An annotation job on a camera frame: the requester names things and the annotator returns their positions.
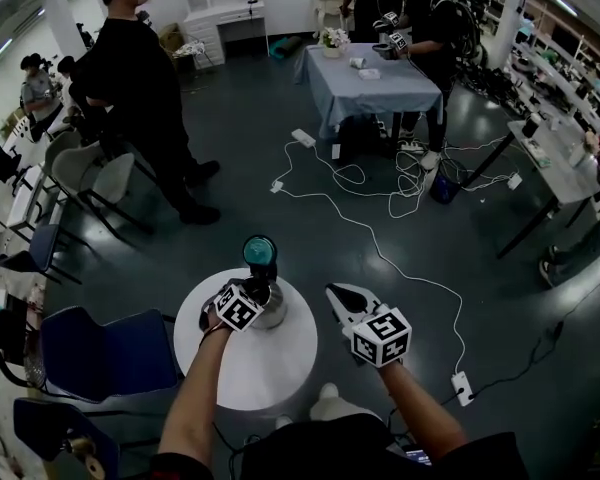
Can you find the black cup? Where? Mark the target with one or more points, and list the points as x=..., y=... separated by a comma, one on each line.
x=532, y=128

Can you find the white power strip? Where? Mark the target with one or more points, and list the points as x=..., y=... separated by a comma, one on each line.
x=412, y=145
x=462, y=389
x=303, y=137

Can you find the dark blue waste bin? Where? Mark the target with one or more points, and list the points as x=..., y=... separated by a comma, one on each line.
x=447, y=185

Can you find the white round side table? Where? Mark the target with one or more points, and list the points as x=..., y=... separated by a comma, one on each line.
x=260, y=363

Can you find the person's left forearm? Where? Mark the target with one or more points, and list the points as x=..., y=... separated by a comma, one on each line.
x=195, y=393

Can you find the white dressing table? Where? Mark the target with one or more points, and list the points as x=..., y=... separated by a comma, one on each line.
x=327, y=5

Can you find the steel kettle with teal lid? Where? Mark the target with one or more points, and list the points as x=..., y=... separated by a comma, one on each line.
x=276, y=303

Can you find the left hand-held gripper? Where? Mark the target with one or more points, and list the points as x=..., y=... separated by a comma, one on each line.
x=237, y=310

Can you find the person's black shirt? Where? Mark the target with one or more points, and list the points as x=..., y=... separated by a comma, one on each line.
x=330, y=453

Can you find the long workbench with equipment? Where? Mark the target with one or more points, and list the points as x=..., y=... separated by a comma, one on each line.
x=565, y=63

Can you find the rolled teal mat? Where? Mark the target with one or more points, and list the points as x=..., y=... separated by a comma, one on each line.
x=286, y=46

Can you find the grey table with black legs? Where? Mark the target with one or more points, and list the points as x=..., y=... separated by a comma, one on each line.
x=560, y=173

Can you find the table with blue cloth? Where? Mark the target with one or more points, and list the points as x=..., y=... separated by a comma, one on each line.
x=375, y=93

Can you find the grey shell chair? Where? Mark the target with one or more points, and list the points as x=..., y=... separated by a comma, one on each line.
x=107, y=175
x=72, y=160

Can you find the person's light trouser leg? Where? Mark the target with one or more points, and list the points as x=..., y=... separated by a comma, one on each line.
x=337, y=408

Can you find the white flowers in pot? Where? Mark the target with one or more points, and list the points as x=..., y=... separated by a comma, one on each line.
x=333, y=40

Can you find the white long desk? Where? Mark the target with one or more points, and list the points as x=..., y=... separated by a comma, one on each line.
x=20, y=193

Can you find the white flat box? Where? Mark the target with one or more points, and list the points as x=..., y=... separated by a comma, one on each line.
x=369, y=74

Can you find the white power adapter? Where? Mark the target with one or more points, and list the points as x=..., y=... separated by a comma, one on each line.
x=277, y=186
x=514, y=181

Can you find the white desk with shelf cabinet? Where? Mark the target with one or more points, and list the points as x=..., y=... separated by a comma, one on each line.
x=220, y=13

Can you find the chair with floral cushion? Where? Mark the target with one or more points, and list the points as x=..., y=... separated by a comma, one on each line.
x=192, y=50

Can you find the person's right forearm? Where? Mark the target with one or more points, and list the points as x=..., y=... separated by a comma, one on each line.
x=420, y=408

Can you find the blue padded chair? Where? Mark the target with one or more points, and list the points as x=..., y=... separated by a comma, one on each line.
x=60, y=428
x=47, y=248
x=110, y=353

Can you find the white cup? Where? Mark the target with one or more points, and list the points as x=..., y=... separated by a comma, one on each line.
x=357, y=62

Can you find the small device with lit screen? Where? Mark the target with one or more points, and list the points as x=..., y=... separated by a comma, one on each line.
x=417, y=455

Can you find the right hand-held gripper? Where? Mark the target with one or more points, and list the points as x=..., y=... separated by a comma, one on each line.
x=382, y=338

